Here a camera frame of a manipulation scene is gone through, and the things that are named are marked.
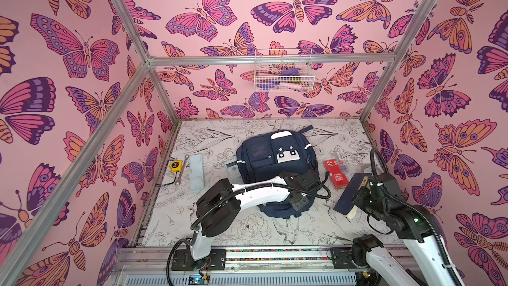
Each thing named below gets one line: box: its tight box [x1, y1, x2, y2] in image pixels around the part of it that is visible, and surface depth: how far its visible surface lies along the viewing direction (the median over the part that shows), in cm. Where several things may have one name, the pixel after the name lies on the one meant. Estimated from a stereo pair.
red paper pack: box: [324, 158, 349, 190], surface depth 99 cm
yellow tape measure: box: [169, 160, 184, 173], surface depth 100 cm
